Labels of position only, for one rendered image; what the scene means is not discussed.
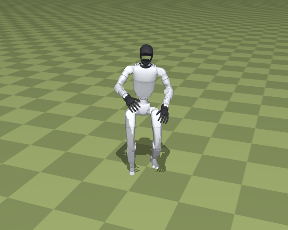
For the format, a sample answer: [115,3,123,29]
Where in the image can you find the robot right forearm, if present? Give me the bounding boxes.
[114,83,128,98]

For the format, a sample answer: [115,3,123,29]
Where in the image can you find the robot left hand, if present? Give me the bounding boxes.
[156,104,169,124]

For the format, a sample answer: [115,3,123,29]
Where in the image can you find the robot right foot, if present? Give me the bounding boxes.
[129,167,135,175]

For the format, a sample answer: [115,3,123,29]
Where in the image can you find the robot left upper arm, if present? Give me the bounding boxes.
[156,67,171,94]

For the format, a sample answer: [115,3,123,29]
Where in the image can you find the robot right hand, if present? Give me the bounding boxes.
[123,94,140,113]

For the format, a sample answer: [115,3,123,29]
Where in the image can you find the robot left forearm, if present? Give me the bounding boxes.
[162,88,174,107]

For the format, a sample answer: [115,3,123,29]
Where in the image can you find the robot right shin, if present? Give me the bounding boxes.
[127,148,135,169]

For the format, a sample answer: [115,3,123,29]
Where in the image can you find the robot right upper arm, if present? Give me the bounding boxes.
[116,66,134,88]

